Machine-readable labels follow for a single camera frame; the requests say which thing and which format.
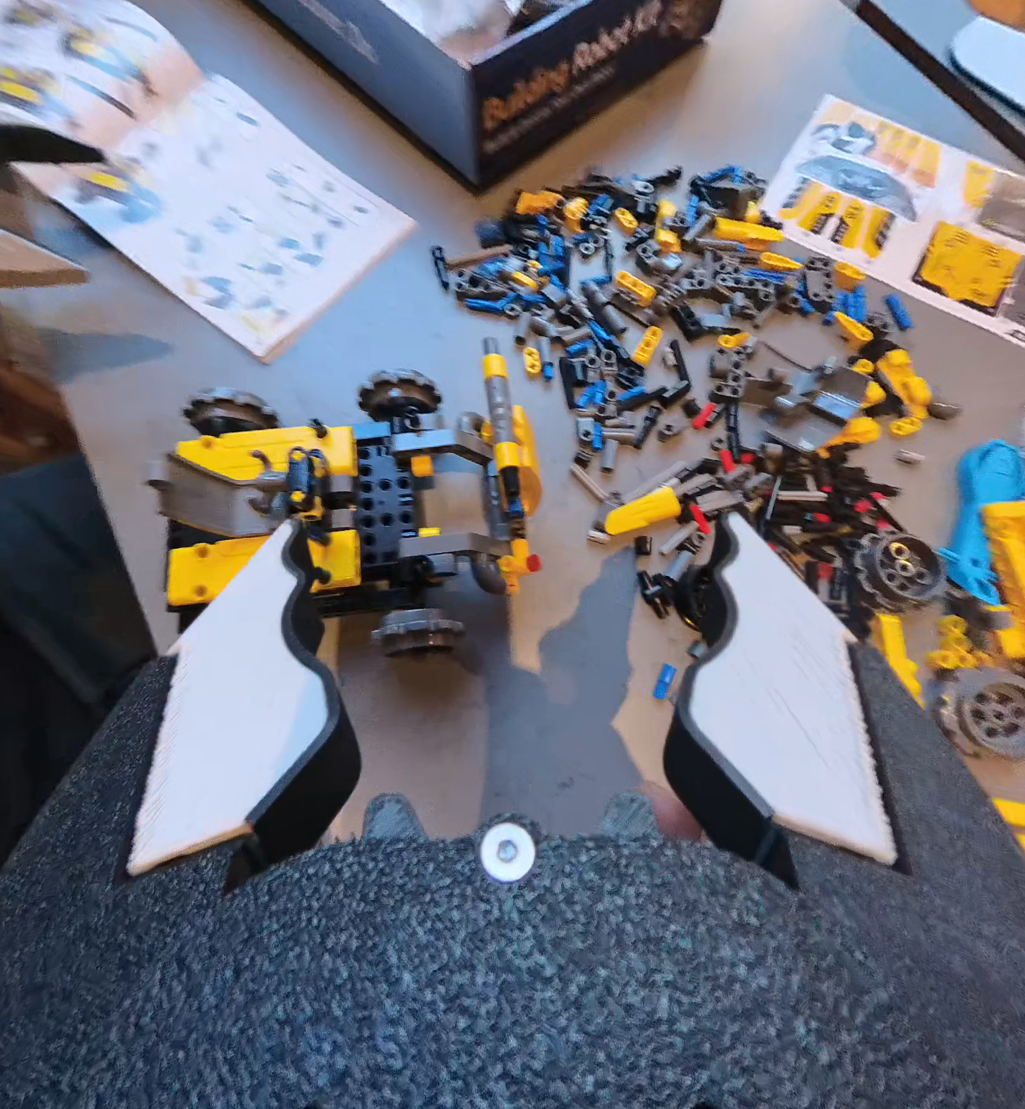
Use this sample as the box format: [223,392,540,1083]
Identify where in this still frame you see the crumpled clear plastic bags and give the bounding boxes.
[426,0,584,55]

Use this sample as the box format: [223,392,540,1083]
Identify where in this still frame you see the yellow toy vehicle assembly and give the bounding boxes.
[147,338,545,660]

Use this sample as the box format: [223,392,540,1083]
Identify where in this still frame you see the white paper booklet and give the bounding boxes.
[0,0,418,363]

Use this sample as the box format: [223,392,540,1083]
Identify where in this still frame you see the wooden beam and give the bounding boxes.
[0,288,82,462]

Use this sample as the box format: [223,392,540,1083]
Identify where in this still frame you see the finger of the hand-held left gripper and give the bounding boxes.
[0,124,108,223]
[0,222,91,291]

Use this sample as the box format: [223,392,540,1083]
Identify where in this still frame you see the pile of yellow building pieces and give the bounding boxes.
[871,451,1025,887]

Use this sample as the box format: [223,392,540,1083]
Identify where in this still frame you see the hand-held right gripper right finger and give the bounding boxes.
[664,511,899,888]

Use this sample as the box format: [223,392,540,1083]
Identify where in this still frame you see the grey wheel with knobby tyre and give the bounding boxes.
[932,671,1025,764]
[852,530,946,613]

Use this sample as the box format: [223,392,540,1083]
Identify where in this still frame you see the pale wooden sign stand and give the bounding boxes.
[967,0,1025,44]

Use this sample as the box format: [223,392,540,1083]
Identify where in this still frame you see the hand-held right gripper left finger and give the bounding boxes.
[126,518,363,876]

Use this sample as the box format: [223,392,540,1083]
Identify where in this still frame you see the black beam with yellow pins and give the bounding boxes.
[282,446,333,523]

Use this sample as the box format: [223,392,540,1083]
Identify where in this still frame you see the white flat device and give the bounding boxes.
[949,13,1025,140]

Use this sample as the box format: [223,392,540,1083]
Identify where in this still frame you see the adjoining grey table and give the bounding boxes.
[841,0,1025,192]

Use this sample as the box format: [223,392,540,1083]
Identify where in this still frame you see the grey desk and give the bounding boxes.
[0,0,1025,876]

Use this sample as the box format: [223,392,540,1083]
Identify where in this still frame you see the sticker sheet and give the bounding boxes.
[759,94,1025,363]

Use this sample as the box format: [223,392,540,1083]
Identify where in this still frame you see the plain black tyre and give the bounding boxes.
[675,561,732,635]

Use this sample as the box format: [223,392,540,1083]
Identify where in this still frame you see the person's leg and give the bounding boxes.
[0,455,160,703]

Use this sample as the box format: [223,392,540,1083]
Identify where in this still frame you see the pile of mixed small pieces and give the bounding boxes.
[430,165,964,625]

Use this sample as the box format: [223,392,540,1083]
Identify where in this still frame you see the dark blue cardboard kit box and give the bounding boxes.
[248,0,725,192]

